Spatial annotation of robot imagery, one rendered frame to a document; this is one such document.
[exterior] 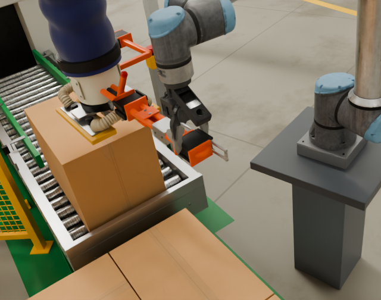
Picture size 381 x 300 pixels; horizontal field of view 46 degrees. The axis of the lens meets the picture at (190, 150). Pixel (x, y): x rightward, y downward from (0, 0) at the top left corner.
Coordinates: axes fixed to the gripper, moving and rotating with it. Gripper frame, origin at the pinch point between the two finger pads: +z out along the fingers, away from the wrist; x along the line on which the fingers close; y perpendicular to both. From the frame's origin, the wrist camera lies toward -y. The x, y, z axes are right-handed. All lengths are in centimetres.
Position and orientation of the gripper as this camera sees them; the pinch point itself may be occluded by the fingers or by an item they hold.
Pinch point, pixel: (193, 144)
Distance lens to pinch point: 122.9
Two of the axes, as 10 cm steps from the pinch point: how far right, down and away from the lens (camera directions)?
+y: -5.8, -4.1, 7.1
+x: -8.0, 4.5, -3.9
